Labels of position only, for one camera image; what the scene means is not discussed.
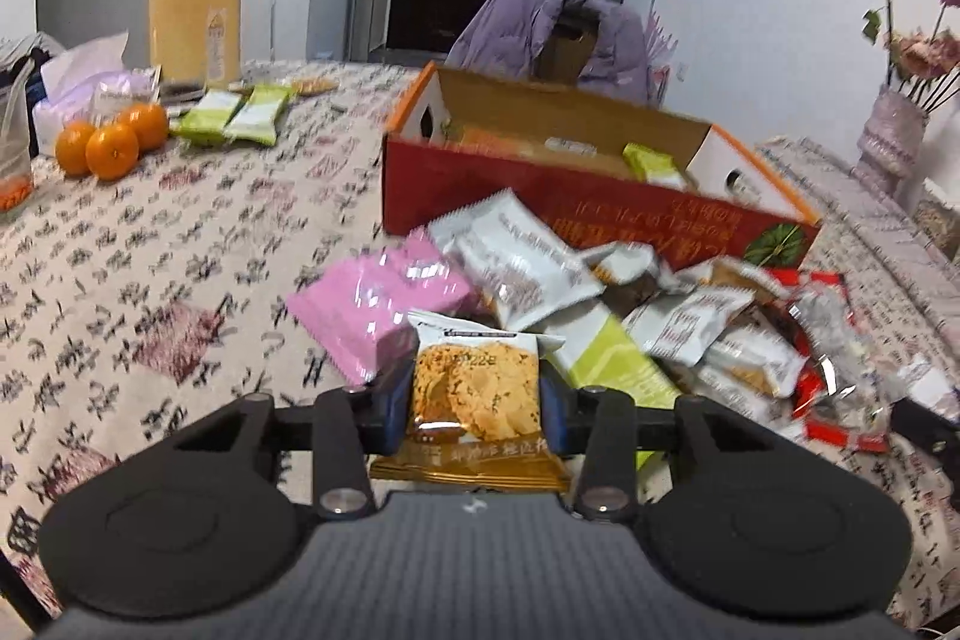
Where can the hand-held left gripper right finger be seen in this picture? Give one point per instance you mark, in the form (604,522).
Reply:
(556,413)

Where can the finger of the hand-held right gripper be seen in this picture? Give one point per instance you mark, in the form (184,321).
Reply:
(922,422)

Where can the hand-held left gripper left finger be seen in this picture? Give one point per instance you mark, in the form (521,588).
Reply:
(391,411)

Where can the white and green snack packet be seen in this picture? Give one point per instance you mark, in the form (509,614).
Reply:
(615,362)

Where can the orange biscuit packet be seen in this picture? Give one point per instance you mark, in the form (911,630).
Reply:
(472,385)

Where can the red edged clear snack bag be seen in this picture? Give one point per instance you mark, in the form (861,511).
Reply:
(825,400)

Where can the pink snack packet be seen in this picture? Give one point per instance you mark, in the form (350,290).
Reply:
(360,310)

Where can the pile of white snack packets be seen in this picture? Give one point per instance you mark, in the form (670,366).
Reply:
(517,257)

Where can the red cardboard box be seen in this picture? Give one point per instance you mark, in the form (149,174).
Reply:
(525,197)

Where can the large orange snack packet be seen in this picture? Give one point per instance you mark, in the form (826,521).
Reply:
(510,141)

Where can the clear food jar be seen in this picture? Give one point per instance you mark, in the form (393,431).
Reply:
(937,220)

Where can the pink speckled vase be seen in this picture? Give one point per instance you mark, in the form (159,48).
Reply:
(892,138)

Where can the small orange cracker packet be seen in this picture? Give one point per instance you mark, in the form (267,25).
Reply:
(311,85)

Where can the brown chair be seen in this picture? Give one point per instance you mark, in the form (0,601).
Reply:
(562,57)

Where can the dried rose bouquet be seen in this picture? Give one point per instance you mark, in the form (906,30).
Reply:
(919,51)

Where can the orange mandarin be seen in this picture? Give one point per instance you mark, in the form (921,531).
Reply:
(112,151)
(75,149)
(148,124)

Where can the pink white striped item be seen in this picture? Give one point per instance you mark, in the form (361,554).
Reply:
(661,48)

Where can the purple jacket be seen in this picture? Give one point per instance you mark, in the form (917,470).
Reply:
(502,33)

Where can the plastic tissue pack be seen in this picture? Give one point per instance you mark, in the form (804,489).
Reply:
(112,93)

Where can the clear plastic cup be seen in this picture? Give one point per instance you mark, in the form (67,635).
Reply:
(13,168)

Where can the white tissue paper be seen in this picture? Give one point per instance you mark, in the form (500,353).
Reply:
(82,66)

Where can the pile of clothes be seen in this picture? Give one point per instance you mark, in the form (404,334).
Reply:
(22,51)

